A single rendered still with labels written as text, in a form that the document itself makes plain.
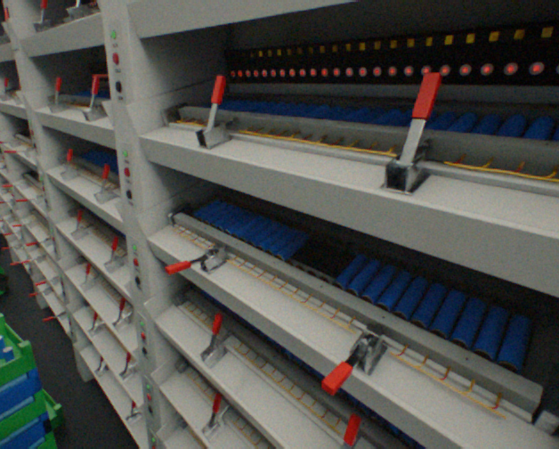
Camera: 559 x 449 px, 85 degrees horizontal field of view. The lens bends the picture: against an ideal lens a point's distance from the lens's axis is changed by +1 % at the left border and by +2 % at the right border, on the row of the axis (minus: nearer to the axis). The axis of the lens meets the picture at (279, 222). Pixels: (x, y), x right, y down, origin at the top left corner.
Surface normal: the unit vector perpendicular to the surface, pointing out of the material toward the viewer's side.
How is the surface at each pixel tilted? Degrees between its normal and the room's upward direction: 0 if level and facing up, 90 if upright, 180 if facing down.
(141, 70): 90
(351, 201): 109
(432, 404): 19
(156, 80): 90
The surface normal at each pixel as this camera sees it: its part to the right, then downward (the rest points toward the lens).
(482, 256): -0.65, 0.50
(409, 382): -0.14, -0.82
